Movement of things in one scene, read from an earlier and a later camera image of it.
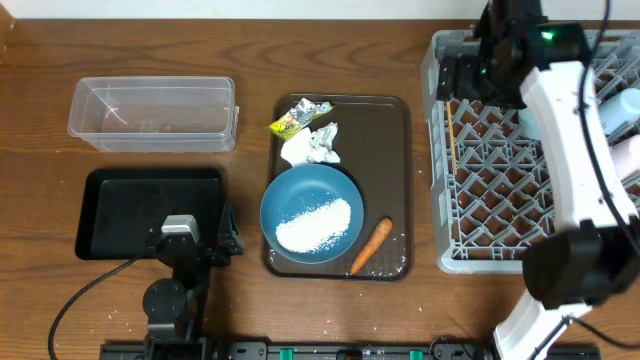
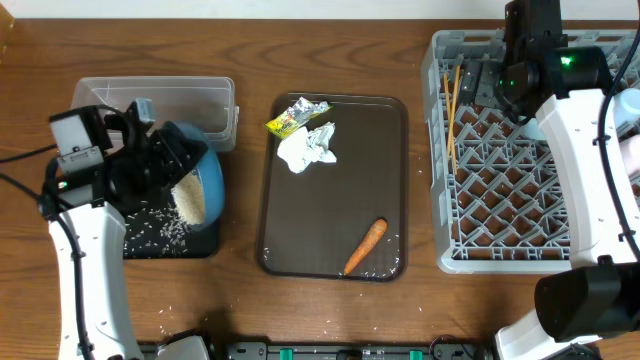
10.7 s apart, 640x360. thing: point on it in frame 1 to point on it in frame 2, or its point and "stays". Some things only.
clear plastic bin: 155,114 stays
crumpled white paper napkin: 311,146 stays
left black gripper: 231,243 to 166,146
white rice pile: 316,229 to 188,197
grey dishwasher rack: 490,183 stays
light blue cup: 619,109 stays
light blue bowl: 532,128 stays
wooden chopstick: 452,136 stays
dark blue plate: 300,189 to 211,169
